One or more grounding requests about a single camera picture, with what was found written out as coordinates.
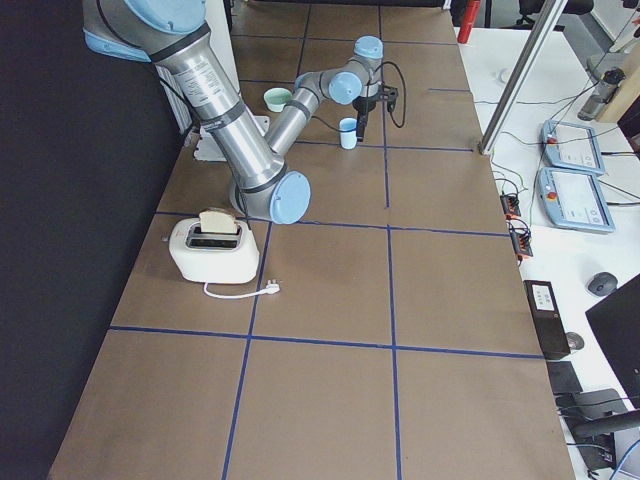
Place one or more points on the teach pendant tablet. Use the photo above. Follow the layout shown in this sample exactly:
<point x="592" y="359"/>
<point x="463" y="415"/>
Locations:
<point x="571" y="146"/>
<point x="573" y="199"/>

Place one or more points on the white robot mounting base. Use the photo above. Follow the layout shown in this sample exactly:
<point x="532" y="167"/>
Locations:
<point x="238" y="127"/>

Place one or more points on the paper cup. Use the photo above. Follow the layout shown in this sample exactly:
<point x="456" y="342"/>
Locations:
<point x="504" y="75"/>

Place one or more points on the cream toaster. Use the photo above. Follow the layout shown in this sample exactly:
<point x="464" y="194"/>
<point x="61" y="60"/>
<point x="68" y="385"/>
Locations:
<point x="220" y="258"/>

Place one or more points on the black power supply box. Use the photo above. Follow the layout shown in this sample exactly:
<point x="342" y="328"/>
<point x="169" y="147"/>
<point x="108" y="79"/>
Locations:
<point x="546" y="318"/>

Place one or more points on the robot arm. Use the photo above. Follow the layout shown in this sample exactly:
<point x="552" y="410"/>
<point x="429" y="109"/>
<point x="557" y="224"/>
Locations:
<point x="175" y="35"/>

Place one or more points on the toast slice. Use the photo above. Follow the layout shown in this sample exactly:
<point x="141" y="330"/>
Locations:
<point x="218" y="221"/>

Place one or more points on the green bowl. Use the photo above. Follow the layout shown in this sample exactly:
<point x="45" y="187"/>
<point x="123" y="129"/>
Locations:
<point x="276" y="98"/>

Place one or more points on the aluminium frame post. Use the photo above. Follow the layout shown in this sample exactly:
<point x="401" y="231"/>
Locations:
<point x="549" y="16"/>

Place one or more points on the light blue cup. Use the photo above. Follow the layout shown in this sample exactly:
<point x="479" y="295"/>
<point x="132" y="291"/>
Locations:
<point x="348" y="128"/>
<point x="348" y="140"/>

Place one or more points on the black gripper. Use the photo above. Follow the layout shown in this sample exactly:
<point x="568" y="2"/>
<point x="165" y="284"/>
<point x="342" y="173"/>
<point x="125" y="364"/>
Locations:
<point x="363" y="104"/>

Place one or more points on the black computer mouse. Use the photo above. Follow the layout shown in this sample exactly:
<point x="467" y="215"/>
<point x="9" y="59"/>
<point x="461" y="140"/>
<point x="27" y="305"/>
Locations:
<point x="602" y="284"/>

